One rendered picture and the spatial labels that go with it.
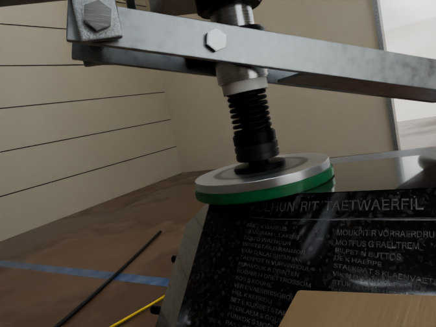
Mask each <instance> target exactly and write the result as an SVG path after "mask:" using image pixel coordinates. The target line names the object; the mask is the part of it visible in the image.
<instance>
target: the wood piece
mask: <svg viewBox="0 0 436 327"><path fill-rule="evenodd" d="M279 327H436V296H433V295H401V294H385V293H353V292H337V291H305V290H300V291H297V293H296V295H295V297H294V299H293V301H292V302H291V304H290V306H289V308H288V310H287V311H286V313H285V315H284V317H283V319H282V321H281V323H280V325H279Z"/></svg>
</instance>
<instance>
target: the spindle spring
mask: <svg viewBox="0 0 436 327"><path fill-rule="evenodd" d="M265 92H266V89H260V90H256V91H251V92H248V93H244V94H241V95H236V96H235V95H227V97H230V98H229V99H228V100H227V101H228V103H230V104H229V105H228V107H229V108H233V109H231V110H230V113H231V114H233V115H231V116H230V118H231V119H235V120H233V121H232V124H233V125H234V126H233V129H234V130H237V129H241V128H246V127H251V126H254V125H258V126H256V127H251V128H246V129H243V130H237V131H235V132H234V135H240V134H246V133H249V132H254V131H257V130H261V129H268V128H270V126H271V125H272V122H270V120H271V117H270V116H267V115H269V114H270V111H268V110H267V109H269V106H268V105H264V104H267V103H268V100H262V99H265V98H267V95H266V94H262V93H265ZM259 94H261V95H259ZM254 95H258V96H256V97H251V96H254ZM246 97H251V98H248V99H244V98H246ZM239 99H243V100H241V101H237V100H239ZM254 101H259V102H256V103H252V102H254ZM247 103H252V104H248V105H244V106H240V107H237V106H239V105H242V104H247ZM258 106H260V107H259V108H255V107H258ZM250 108H255V109H252V110H247V109H250ZM243 110H247V111H244V112H240V111H243ZM238 112H240V113H238ZM258 112H261V113H260V114H256V115H251V116H248V117H243V116H246V115H250V114H255V113H258ZM240 117H243V118H240ZM261 117H262V119H259V120H255V121H251V120H254V119H258V118H261ZM238 118H240V119H238ZM246 121H251V122H248V123H243V124H240V123H242V122H246ZM261 123H263V124H262V125H259V124H261ZM236 124H240V125H236Z"/></svg>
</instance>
